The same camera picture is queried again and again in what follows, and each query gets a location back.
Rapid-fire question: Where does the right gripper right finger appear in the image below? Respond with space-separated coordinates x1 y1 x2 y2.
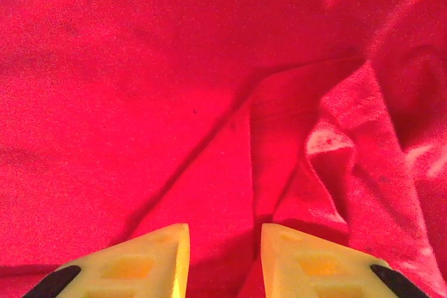
261 223 441 298

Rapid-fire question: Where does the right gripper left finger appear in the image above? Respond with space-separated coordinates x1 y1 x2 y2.
22 223 191 298

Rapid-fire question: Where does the red t-shirt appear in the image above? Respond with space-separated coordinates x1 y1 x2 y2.
0 0 447 298

